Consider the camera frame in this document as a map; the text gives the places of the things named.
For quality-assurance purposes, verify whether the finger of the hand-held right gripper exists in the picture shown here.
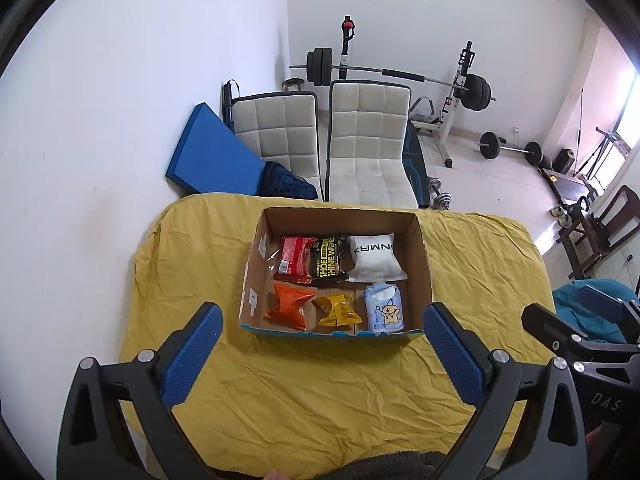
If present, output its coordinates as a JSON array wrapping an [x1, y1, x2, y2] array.
[[575, 285, 640, 326], [521, 302, 640, 362]]

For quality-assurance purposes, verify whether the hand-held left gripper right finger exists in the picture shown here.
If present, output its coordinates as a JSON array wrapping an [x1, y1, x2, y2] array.
[[423, 301, 588, 480]]

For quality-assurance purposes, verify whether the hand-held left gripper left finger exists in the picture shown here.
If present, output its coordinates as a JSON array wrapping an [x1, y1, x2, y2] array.
[[56, 301, 224, 480]]

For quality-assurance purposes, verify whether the cardboard box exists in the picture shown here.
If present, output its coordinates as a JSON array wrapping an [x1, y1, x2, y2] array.
[[239, 206, 433, 345]]

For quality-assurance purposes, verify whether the light blue tissue packet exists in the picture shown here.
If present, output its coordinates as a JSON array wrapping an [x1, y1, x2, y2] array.
[[363, 282, 406, 333]]

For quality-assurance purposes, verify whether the orange soft packet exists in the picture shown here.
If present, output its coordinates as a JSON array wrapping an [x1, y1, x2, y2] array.
[[264, 281, 317, 331]]

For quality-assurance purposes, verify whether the yellow soft packet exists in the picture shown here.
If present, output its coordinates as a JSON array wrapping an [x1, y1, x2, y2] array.
[[313, 293, 362, 327]]

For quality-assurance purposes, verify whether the white soft packet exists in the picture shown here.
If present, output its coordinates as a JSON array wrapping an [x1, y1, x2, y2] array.
[[347, 232, 407, 282]]

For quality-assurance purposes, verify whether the red wipes packet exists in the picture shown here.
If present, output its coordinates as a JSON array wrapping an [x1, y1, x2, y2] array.
[[273, 236, 318, 286]]

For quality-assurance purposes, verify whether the black wipes packet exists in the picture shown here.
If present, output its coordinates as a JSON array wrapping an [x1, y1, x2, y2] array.
[[311, 234, 349, 286]]

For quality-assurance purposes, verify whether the teal beanbag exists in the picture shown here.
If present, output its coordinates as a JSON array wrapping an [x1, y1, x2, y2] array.
[[552, 279, 640, 346]]

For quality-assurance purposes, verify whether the dark wooden chair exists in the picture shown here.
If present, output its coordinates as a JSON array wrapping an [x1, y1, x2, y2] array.
[[555, 185, 640, 281]]

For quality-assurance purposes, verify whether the yellow tablecloth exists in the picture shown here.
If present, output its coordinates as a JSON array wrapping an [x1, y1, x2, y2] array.
[[120, 192, 558, 471]]

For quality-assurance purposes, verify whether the low wooden table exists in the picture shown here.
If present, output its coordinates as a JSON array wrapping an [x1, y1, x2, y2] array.
[[542, 167, 601, 206]]

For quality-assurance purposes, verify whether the person's dark fleece clothing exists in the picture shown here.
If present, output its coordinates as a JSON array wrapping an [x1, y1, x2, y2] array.
[[327, 450, 453, 480]]

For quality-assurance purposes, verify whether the black speaker box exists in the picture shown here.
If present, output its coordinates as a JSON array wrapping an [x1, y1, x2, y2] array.
[[552, 147, 576, 173]]

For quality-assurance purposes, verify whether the chrome dumbbell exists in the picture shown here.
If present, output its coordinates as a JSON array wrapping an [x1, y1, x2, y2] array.
[[427, 176, 453, 210]]

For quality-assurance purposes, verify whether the black tripod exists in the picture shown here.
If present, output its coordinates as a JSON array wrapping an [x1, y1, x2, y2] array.
[[575, 127, 631, 181]]

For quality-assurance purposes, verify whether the short barbell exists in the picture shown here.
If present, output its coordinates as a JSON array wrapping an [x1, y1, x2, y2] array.
[[479, 131, 543, 166]]

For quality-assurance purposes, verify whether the black bench pad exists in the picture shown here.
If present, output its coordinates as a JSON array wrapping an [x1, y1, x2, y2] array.
[[402, 122, 432, 209]]

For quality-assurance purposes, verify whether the dark blue cloth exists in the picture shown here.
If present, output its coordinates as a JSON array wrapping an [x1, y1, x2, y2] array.
[[257, 161, 319, 201]]

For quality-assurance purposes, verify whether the blue foam mat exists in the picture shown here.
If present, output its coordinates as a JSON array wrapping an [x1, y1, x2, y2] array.
[[166, 103, 268, 196]]

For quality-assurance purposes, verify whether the white weight rack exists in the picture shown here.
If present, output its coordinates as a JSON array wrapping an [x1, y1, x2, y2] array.
[[337, 16, 478, 168]]

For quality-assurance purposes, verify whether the tall white quilted chair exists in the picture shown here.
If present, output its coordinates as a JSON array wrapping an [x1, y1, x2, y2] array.
[[325, 80, 420, 209]]

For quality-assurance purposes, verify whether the long barbell with black plates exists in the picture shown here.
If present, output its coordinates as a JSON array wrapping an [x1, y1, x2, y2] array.
[[289, 47, 497, 111]]

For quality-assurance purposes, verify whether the low white quilted chair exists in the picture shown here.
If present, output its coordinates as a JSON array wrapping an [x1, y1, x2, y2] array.
[[231, 91, 323, 201]]

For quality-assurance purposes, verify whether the black rolled bag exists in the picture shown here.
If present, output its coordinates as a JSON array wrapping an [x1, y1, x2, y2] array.
[[221, 79, 241, 133]]

